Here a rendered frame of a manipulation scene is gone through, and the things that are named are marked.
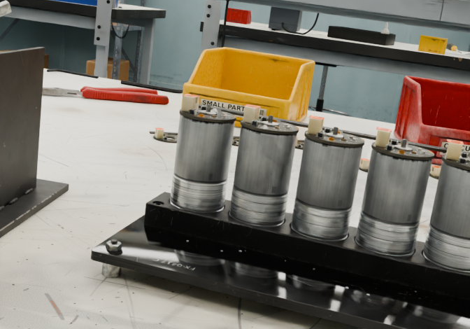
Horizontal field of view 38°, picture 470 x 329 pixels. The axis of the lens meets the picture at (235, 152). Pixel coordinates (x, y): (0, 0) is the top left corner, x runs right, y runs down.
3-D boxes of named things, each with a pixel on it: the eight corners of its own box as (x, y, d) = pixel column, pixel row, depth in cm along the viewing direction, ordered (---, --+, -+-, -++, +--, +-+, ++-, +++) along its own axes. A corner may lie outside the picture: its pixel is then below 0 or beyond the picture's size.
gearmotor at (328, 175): (340, 265, 28) (361, 144, 27) (282, 252, 28) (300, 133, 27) (347, 246, 30) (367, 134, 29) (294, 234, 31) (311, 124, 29)
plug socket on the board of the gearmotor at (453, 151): (466, 162, 26) (469, 145, 26) (443, 158, 27) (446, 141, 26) (465, 158, 27) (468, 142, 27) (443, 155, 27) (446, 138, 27)
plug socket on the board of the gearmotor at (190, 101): (197, 113, 29) (199, 98, 29) (179, 110, 29) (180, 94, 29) (203, 111, 30) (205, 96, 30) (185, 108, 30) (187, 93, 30)
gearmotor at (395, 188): (408, 281, 27) (433, 157, 26) (348, 267, 28) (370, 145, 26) (411, 260, 29) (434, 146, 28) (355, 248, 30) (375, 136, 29)
